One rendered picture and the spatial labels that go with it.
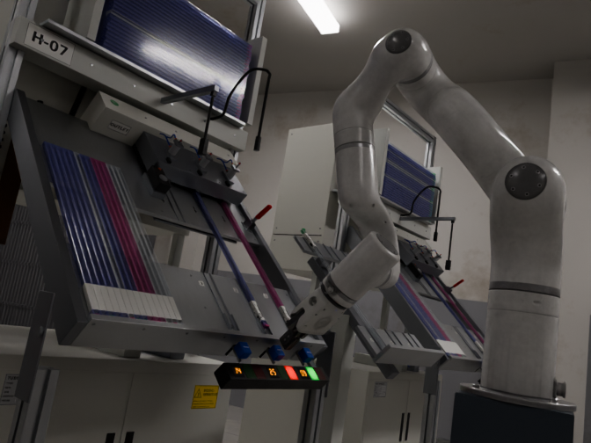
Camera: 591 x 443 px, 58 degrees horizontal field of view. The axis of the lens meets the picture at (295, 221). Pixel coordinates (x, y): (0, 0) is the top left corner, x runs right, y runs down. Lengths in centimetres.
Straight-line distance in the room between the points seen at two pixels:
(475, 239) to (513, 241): 313
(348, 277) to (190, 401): 64
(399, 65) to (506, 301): 51
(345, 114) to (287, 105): 382
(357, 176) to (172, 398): 77
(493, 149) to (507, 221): 18
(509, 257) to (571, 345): 278
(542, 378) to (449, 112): 52
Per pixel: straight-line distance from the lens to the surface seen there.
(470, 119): 112
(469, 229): 416
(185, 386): 152
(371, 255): 109
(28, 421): 97
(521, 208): 98
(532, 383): 101
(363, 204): 114
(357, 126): 119
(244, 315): 127
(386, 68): 116
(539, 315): 101
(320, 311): 114
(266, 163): 490
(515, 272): 101
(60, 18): 174
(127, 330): 101
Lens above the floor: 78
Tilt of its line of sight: 10 degrees up
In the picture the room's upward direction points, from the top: 9 degrees clockwise
